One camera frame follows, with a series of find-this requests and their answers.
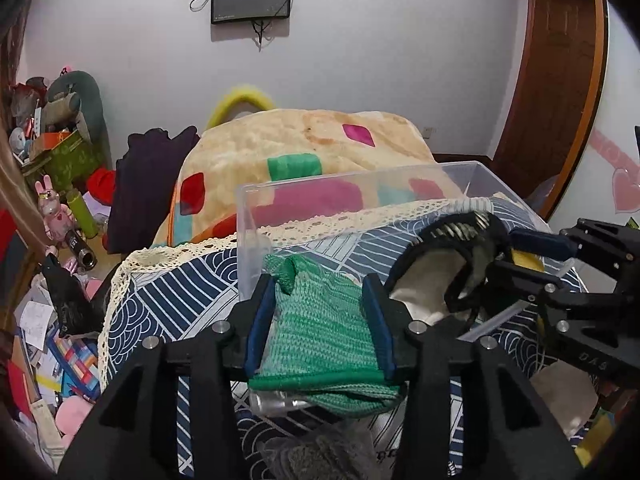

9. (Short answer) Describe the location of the green knitted cloth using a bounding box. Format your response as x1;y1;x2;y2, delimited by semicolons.
247;254;404;418

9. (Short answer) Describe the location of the yellow plush ring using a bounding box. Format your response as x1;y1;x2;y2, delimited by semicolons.
206;85;276;130

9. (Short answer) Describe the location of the pink rabbit figure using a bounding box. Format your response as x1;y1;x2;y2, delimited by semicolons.
35;174;77;249

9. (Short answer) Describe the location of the black slipper with white lining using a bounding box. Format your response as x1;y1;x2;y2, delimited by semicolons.
385;211;511;327

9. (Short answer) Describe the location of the yellow item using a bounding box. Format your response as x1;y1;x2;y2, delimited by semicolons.
512;248;544;272

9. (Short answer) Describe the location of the red cloth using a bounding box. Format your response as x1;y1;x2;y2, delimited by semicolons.
87;167;117;206

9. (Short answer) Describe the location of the beige blanket with coloured patches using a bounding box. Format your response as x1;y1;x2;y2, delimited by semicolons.
152;108;466;249

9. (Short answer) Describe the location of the dark purple garment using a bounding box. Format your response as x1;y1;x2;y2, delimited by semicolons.
104;126;201;255

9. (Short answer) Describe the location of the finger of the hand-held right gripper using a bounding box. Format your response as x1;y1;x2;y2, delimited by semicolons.
482;259;623;313
509;217;640;283

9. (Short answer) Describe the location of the black flashlight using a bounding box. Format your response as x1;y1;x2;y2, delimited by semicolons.
63;230;97;270

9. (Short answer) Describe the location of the clear plastic storage box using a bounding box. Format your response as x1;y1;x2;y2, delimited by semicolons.
235;161;585;417

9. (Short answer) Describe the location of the colourful block-print book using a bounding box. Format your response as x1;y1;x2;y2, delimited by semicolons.
44;336;102;402

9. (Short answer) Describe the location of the pink heart wall decoration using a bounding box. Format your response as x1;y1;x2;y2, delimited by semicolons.
589;129;640;214

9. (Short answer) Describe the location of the beige cloth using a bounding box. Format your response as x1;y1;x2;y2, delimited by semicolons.
529;360;599;439

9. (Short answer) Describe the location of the grey green plush toy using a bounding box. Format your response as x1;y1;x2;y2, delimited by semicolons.
46;71;114;171

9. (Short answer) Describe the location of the brown wooden door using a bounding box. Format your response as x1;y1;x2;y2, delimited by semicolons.
491;0;609;222

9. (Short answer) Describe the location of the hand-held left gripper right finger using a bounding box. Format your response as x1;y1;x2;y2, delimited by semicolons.
361;274;584;480

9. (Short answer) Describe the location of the black plastic bag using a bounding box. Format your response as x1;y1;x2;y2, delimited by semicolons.
41;254;104;339

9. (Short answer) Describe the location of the grey fuzzy cloth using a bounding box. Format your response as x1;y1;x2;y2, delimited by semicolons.
259;421;397;480

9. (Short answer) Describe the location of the green cardboard box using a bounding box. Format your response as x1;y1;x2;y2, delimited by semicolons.
22;131;102;192

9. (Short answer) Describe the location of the pink plush toy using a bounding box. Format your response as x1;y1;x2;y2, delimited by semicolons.
54;396;102;449

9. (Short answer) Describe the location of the black monitor cable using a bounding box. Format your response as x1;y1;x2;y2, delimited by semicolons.
251;20;274;52

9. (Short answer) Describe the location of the blue patterned cloth with lace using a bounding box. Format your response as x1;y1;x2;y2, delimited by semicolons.
97;196;592;480

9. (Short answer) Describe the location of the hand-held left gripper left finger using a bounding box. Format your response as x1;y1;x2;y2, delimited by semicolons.
57;274;279;480

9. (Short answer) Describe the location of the green cylindrical bottle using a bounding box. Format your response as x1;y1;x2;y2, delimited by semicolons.
67;191;100;240

